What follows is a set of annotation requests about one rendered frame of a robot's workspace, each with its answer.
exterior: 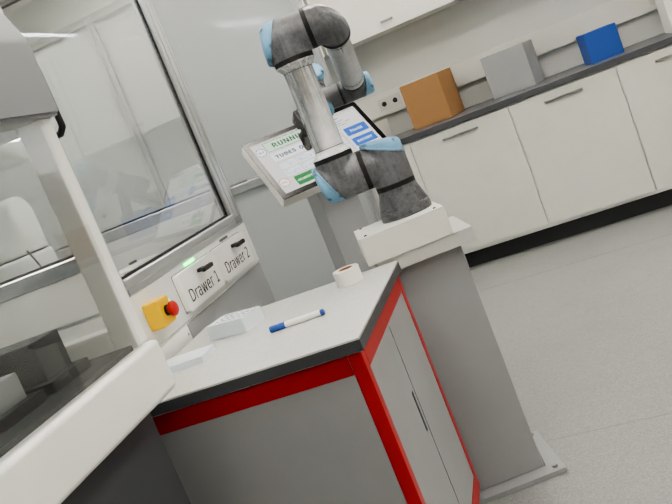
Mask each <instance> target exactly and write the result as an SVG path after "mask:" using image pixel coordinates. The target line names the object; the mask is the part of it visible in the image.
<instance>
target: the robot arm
mask: <svg viewBox="0 0 672 504"><path fill-rule="evenodd" d="M259 36H260V41H261V45H262V49H263V53H264V56H265V58H266V62H267V64H268V66H269V67H275V69H276V72H278V73H280V74H282V75H283V76H284V77H285V80H286V82H287V85H288V87H289V90H290V92H291V95H292V97H293V100H294V102H295V104H296V107H297V110H296V111H293V119H292V123H293V124H294V125H295V126H296V128H297V129H298V130H299V129H300V130H301V131H300V133H298V137H299V139H300V140H301V142H302V145H303V146H304V148H305V149H306V150H307V151H309V150H311V149H312V148H313V149H314V152H315V158H314V161H313V163H314V166H315V168H313V169H312V170H311V172H312V175H313V177H314V179H315V181H316V183H317V185H318V187H319V188H320V190H321V192H322V193H323V195H324V196H325V198H326V199H327V200H328V201H329V202H330V203H337V202H340V201H343V200H347V199H348V198H350V197H353V196H355V195H358V194H360V193H363V192H365V191H368V190H370V189H373V188H376V191H377V193H378V196H379V205H380V217H381V220H382V223H383V224H387V223H391V222H394V221H398V220H401V219H403V218H406V217H409V216H411V215H413V214H416V213H418V212H420V211H422V210H424V209H426V208H428V207H430V206H431V205H432V203H431V200H430V198H429V196H428V195H427V194H426V193H425V191H424V190H423V189H422V188H421V186H420V185H419V184H418V183H417V181H416V179H415V176H414V174H413V171H412V168H411V166H410V163H409V161H408V158H407V156H406V153H405V149H404V148H403V146H402V143H401V141H400V139H399V138H398V137H396V136H390V137H386V138H382V139H378V140H374V141H370V142H367V143H363V144H360V145H359V149H360V150H358V151H356V152H353V151H352V149H351V147H350V146H348V145H346V144H344V143H343V141H342V138H341V136H340V133H339V131H338V128H337V126H336V123H335V121H334V118H333V115H334V109H336V108H339V107H341V106H343V105H346V104H348V103H350V102H353V101H355V100H358V99H360V98H362V97H366V96H367V95H369V94H371V93H373V92H374V91H375V88H374V85H373V82H372V80H371V77H370V75H369V73H368V71H364V72H362V70H361V67H360V64H359V62H358V59H357V56H356V54H355V51H354V48H353V46H352V43H351V40H350V36H351V30H350V27H349V25H348V22H347V21H346V19H345V18H344V17H343V16H342V15H341V14H340V13H339V12H338V11H336V10H335V9H333V8H331V7H328V6H325V5H321V4H309V5H306V6H303V7H302V8H300V9H297V10H295V11H292V12H290V13H288V14H285V15H283V16H281V17H278V18H276V19H272V20H271V21H269V22H267V23H265V24H263V25H262V26H261V27H260V29H259ZM321 45H322V46H323V47H324V48H326V50H327V52H328V54H329V57H330V59H331V61H332V64H333V66H334V68H335V71H336V73H337V75H338V78H339V80H340V82H337V83H335V84H333V85H330V86H328V87H326V86H325V83H324V77H325V75H324V69H323V67H322V66H320V65H318V64H315V63H312V61H313V59H314V54H313V51H312V50H313V49H315V48H317V47H319V46H321Z"/></svg>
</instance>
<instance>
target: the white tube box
mask: <svg viewBox="0 0 672 504"><path fill-rule="evenodd" d="M264 319H265V317H264V315H263V312H262V310H261V308H260V306H256V307H252V308H248V309H245V310H241V311H237V312H233V313H230V314H226V315H223V316H222V317H220V318H219V319H217V320H216V321H214V322H213V323H211V324H210V325H208V326H207V327H205V328H206V330H207V333H208V335H209V337H210V340H211V341H212V340H216V339H221V338H225V337H229V336H233V335H237V334H241V333H245V332H248V331H249V330H251V329H252V328H253V327H255V326H256V325H258V324H259V323H260V322H262V321H263V320H264Z"/></svg>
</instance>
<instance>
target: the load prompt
mask: <svg viewBox="0 0 672 504"><path fill-rule="evenodd" d="M300 131H301V130H300V129H299V130H296V131H294V132H291V133H289V134H286V135H284V136H281V137H279V138H276V139H274V140H271V141H269V142H266V143H264V144H262V146H263V147H264V148H265V149H266V151H267V152H268V153H270V152H272V151H275V150H277V149H280V148H282V147H285V146H287V145H290V144H292V143H295V142H297V141H300V139H299V137H298V133H300Z"/></svg>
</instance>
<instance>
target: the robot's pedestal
mask: <svg viewBox="0 0 672 504"><path fill-rule="evenodd" d="M448 220H449V222H450V225H451V228H452V230H453V234H451V235H448V236H446V237H443V238H441V239H438V240H436V241H433V242H431V243H428V244H426V245H423V246H421V247H418V248H416V249H413V250H410V251H408V252H405V253H403V254H400V255H398V256H395V257H393V258H390V259H388V260H385V261H383V262H380V263H378V264H375V267H379V266H382V265H385V264H388V263H391V262H394V261H398V262H399V265H400V267H401V271H400V274H399V278H400V281H401V283H402V286H403V289H404V291H405V294H406V296H407V299H408V301H409V304H410V306H411V309H412V312H413V314H414V317H415V319H416V322H417V324H418V327H419V330H420V332H421V335H422V337H423V340H424V342H425V345H426V347H427V350H428V353H429V355H430V358H431V360H432V363H433V365H434V368H435V370H436V373H437V376H438V378H439V381H440V383H441V386H442V388H443V391H444V394H445V396H446V399H447V401H448V404H449V406H450V409H451V411H452V414H453V417H454V419H455V422H456V424H457V427H458V429H459V432H460V434H461V437H462V440H463V442H464V445H465V447H466V450H467V452H468V455H469V458H470V460H471V463H472V465H473V468H474V470H475V473H476V475H477V478H478V481H479V483H480V496H479V504H486V503H489V502H491V501H494V500H496V499H499V498H501V497H504V496H506V495H509V494H511V493H514V492H517V491H519V490H522V489H524V488H527V487H529V486H532V485H534V484H537V483H539V482H542V481H544V480H547V479H550V478H552V477H555V476H557V475H560V474H562V473H565V472H567V468H566V466H565V465H564V464H563V463H562V461H561V460H560V459H559V458H558V456H557V455H556V454H555V453H554V451H553V450H552V449H551V448H550V446H549V445H548V444H547V443H546V441H545V440H544V439H543V438H542V436H541V435H540V434H539V433H538V431H537V430H535V431H533V432H531V430H530V427H529V424H528V422H527V419H526V416H525V414H524V411H523V408H522V406H521V403H520V401H519V398H518V395H517V393H516V390H515V387H514V385H513V382H512V379H511V377H510V374H509V371H508V369H507V366H506V363H505V361H504V358H503V355H502V353H501V350H500V347H499V345H498V342H497V339H496V337H495V334H494V331H493V329H492V326H491V323H490V321H489V318H488V315H487V313H486V310H485V307H484V305H483V302H482V300H481V297H480V294H479V292H478V289H477V286H476V284H475V281H474V278H473V276H472V273H471V270H470V268H469V265H468V262H467V260H466V257H465V254H464V252H463V249H462V246H461V245H463V244H466V243H468V242H471V241H473V240H476V236H475V233H474V231H473V228H472V226H471V225H469V224H467V223H465V222H463V221H461V220H460V219H458V218H456V217H454V216H451V217H448Z"/></svg>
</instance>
